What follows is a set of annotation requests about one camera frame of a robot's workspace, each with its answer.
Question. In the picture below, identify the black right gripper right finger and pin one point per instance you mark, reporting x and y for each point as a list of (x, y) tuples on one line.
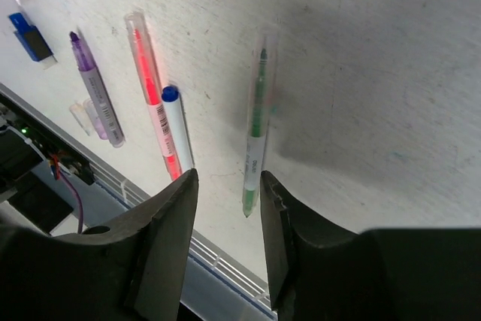
[(318, 270)]

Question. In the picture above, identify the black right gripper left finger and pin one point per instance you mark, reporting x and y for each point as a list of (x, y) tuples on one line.
[(130, 268)]

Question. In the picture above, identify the purple highlighter cap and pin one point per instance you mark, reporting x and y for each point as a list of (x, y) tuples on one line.
[(94, 118)]

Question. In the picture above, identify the blue capped white pen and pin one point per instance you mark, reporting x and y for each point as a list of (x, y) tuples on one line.
[(174, 110)]

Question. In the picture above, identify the purple highlighter pen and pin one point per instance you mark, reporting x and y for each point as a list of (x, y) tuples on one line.
[(97, 91)]

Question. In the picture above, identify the green label clear pen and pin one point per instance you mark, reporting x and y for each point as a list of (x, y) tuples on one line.
[(263, 76)]

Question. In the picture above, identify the blue pen cap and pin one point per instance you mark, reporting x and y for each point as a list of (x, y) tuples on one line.
[(32, 40)]

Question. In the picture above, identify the red highlighter pen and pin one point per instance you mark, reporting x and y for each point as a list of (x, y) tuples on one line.
[(143, 56)]

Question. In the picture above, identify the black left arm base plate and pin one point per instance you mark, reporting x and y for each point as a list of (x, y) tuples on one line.
[(48, 142)]

